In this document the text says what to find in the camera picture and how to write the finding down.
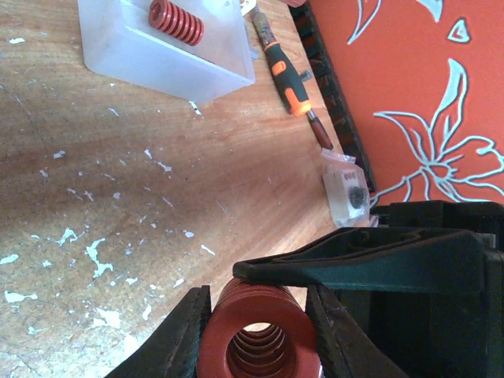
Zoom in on red spring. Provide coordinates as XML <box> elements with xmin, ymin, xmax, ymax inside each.
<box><xmin>148</xmin><ymin>0</ymin><xmax>205</xmax><ymax>46</ymax></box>
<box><xmin>196</xmin><ymin>278</ymin><xmax>321</xmax><ymax>378</ymax></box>

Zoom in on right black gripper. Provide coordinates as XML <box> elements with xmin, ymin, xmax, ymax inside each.
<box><xmin>232</xmin><ymin>201</ymin><xmax>503</xmax><ymax>377</ymax></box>

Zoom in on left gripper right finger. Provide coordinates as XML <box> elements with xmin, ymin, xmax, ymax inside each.
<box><xmin>306</xmin><ymin>285</ymin><xmax>407</xmax><ymax>378</ymax></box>

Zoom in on red spring front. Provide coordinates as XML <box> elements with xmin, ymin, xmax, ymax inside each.
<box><xmin>196</xmin><ymin>278</ymin><xmax>321</xmax><ymax>378</ymax></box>

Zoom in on red handle ratchet wrench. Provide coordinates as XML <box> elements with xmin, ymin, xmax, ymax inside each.
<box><xmin>301</xmin><ymin>69</ymin><xmax>335</xmax><ymax>151</ymax></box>

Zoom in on left gripper left fingers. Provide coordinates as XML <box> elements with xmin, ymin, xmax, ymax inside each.
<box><xmin>107</xmin><ymin>286</ymin><xmax>211</xmax><ymax>378</ymax></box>

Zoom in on translucent plastic spring box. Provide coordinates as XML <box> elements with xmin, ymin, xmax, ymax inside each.
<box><xmin>78</xmin><ymin>1</ymin><xmax>255</xmax><ymax>102</ymax></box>

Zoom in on orange handle screwdriver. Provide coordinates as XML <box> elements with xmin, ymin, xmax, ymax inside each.
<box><xmin>251</xmin><ymin>5</ymin><xmax>312</xmax><ymax>117</ymax></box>

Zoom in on small clear parts case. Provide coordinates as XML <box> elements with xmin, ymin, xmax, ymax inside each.
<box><xmin>321</xmin><ymin>149</ymin><xmax>356</xmax><ymax>175</ymax></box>

